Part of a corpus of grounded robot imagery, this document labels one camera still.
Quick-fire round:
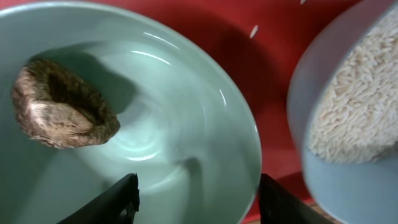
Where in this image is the white rice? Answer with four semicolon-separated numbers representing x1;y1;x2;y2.
308;8;397;163

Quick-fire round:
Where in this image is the light blue rice bowl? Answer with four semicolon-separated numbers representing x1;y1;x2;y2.
287;0;397;223

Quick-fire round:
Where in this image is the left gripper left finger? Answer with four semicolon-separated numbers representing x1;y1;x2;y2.
58;173;140;224

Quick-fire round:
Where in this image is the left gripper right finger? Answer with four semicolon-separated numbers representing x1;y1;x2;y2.
257;174;333;224

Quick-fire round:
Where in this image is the red serving tray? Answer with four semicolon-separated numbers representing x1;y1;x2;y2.
0;0;361;224

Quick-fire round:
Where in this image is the brown food scrap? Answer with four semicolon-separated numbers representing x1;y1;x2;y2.
11;59;121;149

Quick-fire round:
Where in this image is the green bowl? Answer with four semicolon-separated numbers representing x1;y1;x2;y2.
0;1;262;224

